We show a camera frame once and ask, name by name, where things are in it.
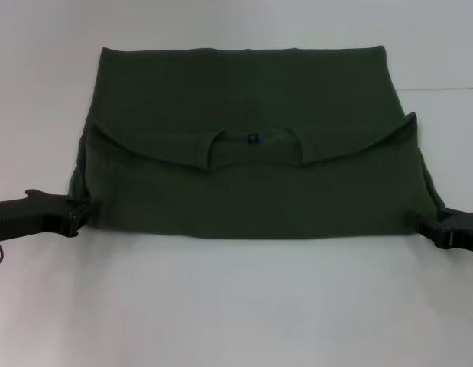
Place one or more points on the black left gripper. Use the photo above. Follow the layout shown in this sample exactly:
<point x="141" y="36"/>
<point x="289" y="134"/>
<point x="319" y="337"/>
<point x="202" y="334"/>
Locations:
<point x="33" y="216"/>

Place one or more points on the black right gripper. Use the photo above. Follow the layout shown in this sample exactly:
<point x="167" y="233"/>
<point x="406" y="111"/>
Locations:
<point x="459" y="231"/>

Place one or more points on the dark green FREE t-shirt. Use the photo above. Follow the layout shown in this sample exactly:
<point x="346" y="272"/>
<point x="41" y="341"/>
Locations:
<point x="251" y="172"/>

